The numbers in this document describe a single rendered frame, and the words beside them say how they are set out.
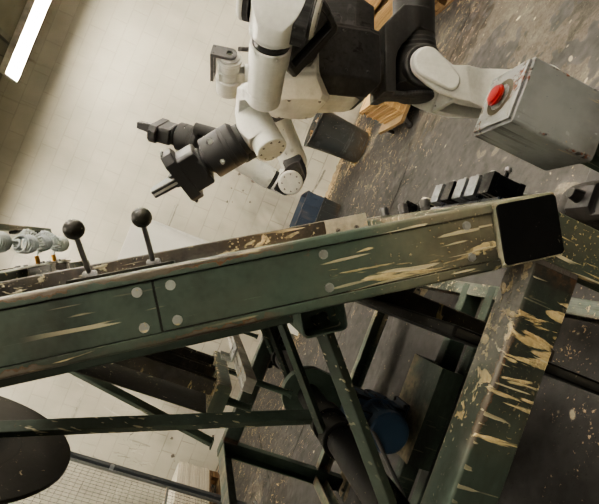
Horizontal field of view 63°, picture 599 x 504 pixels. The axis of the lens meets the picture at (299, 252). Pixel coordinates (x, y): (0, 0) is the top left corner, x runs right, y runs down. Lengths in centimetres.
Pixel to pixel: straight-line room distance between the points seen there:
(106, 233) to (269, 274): 606
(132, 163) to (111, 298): 603
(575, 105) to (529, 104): 9
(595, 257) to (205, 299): 66
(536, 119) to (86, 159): 627
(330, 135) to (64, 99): 337
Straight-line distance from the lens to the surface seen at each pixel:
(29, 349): 78
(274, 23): 85
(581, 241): 97
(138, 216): 94
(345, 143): 581
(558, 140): 95
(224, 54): 131
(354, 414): 93
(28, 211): 700
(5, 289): 143
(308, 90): 125
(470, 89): 145
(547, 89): 96
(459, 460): 93
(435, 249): 82
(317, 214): 573
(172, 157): 102
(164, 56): 699
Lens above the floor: 131
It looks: 11 degrees down
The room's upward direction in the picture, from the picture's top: 68 degrees counter-clockwise
